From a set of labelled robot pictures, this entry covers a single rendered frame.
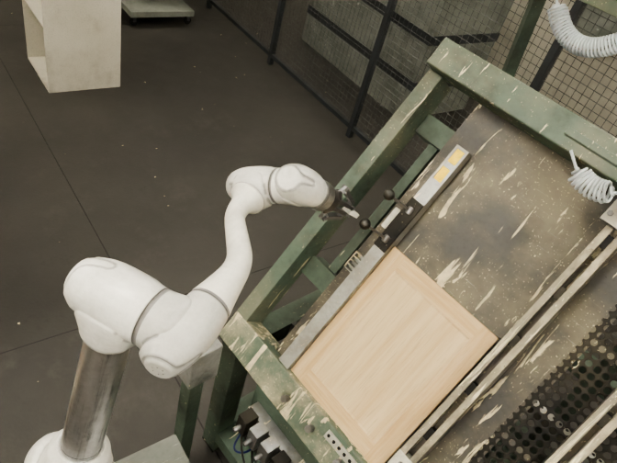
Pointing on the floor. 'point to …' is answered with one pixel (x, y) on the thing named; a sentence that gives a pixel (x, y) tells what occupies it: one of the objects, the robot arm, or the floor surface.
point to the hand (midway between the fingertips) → (351, 211)
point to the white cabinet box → (74, 42)
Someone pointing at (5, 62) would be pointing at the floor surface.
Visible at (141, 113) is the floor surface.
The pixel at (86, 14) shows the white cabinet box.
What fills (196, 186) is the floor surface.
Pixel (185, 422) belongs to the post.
